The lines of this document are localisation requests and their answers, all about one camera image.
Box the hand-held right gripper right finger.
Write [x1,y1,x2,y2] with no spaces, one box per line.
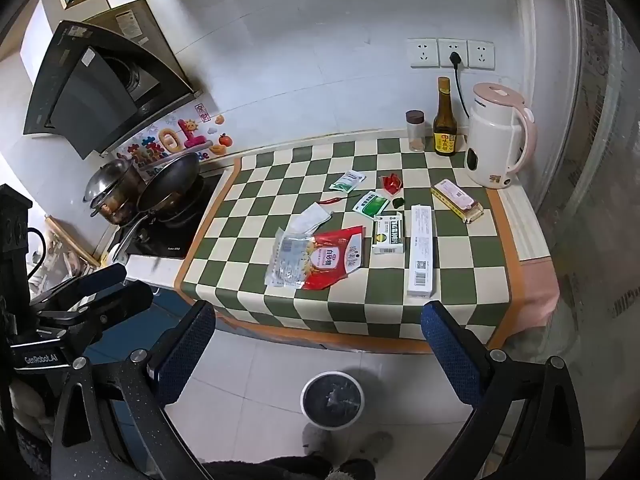
[421,300,586,480]

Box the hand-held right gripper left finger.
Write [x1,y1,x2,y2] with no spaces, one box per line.
[50,300,217,480]

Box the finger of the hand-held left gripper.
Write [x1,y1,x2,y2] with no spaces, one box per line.
[30,262,128,313]
[37,282,153,356]

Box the long white box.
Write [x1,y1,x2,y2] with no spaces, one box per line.
[406,204,437,297]

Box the white trash bin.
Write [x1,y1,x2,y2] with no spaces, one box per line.
[300,371,366,431]

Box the green white medicine box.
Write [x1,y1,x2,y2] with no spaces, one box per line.
[371,212,406,255]

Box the yellow carton box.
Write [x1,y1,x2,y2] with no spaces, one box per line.
[431,179,485,224]

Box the white paper packet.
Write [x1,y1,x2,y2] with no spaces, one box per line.
[291,202,333,235]

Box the person's left forearm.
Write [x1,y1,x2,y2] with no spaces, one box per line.
[0,377,56,441]

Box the black induction cooktop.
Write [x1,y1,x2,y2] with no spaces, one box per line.
[117,172,226,259]

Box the green white checkered cloth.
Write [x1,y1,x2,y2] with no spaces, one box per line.
[174,132,561,356]

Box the steel pot with lid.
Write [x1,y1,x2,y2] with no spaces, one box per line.
[84,158,143,226]

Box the pink under cloth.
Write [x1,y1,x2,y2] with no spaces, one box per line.
[517,255,561,333]

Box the black frying pan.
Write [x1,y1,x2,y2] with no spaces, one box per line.
[111,152,206,266]

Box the grey fluffy right slipper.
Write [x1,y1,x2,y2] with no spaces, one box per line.
[331,431,394,480]

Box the grey fluffy slipper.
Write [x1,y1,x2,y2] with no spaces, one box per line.
[331,431,394,480]
[302,424,335,457]

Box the clear plastic bag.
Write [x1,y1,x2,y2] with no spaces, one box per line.
[263,226,321,289]

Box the person's left leg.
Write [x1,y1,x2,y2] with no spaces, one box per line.
[200,455,335,480]

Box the red sugar bag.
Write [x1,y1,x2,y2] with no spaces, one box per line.
[301,225,368,292]

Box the grey fluffy left slipper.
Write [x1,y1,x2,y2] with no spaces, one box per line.
[302,424,335,457]

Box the black range hood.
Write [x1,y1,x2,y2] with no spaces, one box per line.
[22,0,201,161]

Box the white green sachet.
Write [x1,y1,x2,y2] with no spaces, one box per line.
[328,170,366,194]

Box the glass sliding door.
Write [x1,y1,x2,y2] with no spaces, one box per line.
[547,0,640,480]

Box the white pink electric kettle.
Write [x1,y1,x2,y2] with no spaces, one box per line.
[464,82,538,190]

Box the small spice jar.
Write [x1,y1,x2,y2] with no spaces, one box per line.
[405,110,426,153]

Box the dark sauce bottle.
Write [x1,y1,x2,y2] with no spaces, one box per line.
[432,76,458,157]

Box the wooden frame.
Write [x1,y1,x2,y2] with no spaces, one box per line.
[42,214,101,268]

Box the colourful wall sticker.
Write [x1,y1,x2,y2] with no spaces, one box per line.
[116,102,236,171]

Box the black power cord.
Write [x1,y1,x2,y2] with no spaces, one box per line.
[448,51,472,121]

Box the white wall outlet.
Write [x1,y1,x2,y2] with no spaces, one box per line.
[467,40,496,70]
[411,38,441,68]
[439,38,469,68]

